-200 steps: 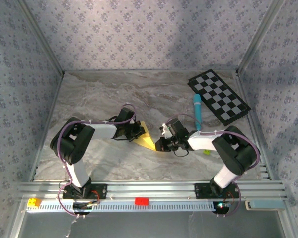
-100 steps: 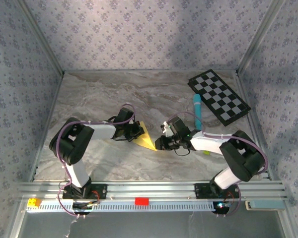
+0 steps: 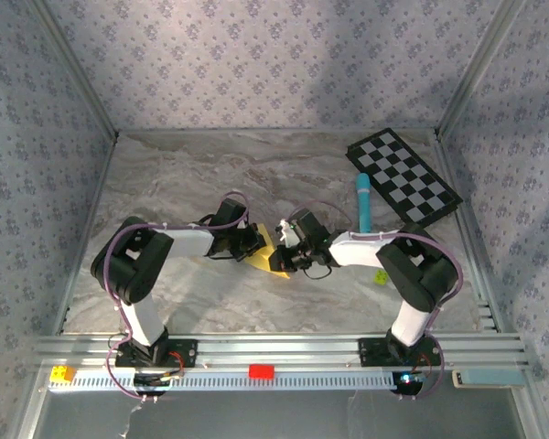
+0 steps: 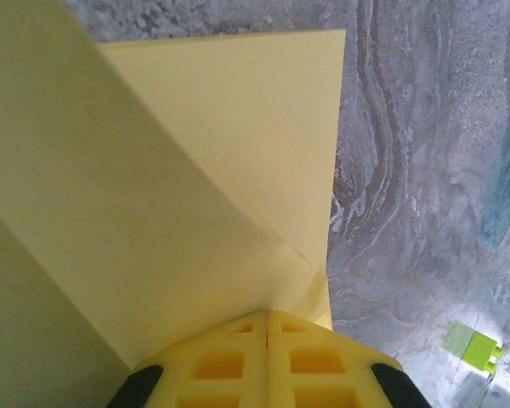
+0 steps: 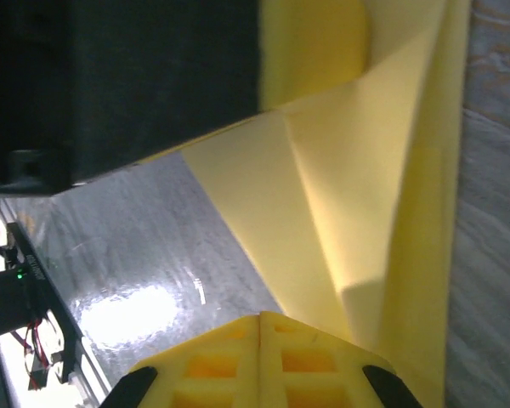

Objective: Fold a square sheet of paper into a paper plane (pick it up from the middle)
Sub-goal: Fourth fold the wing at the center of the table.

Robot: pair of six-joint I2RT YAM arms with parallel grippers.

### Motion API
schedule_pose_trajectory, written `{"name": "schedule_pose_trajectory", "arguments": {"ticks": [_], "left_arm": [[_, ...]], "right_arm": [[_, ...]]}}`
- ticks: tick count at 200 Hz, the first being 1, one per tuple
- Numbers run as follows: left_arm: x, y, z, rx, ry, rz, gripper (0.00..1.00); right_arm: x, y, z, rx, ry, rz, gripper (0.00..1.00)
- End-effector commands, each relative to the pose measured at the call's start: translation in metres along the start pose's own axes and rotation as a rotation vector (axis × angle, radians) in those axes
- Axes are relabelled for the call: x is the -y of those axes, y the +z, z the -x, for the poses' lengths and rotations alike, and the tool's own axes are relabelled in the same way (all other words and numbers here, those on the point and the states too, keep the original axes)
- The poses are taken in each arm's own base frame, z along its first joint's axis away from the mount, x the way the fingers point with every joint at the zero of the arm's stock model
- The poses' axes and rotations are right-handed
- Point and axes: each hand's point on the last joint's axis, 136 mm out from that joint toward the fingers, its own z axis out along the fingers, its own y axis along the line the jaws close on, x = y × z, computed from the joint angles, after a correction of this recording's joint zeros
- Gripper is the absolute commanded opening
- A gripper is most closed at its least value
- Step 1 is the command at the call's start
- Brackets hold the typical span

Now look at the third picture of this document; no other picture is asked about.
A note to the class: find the yellow cloth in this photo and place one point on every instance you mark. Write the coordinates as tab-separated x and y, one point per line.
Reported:
261	264

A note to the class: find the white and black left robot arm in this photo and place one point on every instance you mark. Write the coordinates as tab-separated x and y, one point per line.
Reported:
132	260

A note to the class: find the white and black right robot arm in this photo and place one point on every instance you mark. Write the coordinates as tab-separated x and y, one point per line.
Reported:
416	270

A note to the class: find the yellow-green die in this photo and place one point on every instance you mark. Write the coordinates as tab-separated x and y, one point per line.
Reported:
382	277

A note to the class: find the teal cylindrical pen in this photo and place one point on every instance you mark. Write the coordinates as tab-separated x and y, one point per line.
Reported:
363	201

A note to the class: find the red block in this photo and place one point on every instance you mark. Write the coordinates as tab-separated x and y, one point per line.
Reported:
261	371

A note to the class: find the black and white checkerboard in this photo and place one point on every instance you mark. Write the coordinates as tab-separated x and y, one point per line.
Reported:
402	178

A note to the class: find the beige and blue device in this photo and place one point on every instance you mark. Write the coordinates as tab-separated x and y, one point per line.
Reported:
489	378

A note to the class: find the yellow toy block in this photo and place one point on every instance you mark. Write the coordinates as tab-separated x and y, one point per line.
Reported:
61	374

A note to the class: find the aluminium mounting rail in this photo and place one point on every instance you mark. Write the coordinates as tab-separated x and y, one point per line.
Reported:
279	350

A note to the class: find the aluminium frame bar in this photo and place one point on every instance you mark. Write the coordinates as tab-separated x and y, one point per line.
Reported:
101	183
279	131
469	238

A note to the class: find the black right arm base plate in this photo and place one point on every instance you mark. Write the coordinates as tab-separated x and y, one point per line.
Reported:
370	352

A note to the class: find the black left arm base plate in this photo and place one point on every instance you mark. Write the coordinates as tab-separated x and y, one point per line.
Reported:
187	352

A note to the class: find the aluminium frame post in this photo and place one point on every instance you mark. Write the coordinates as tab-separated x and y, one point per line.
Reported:
476	68

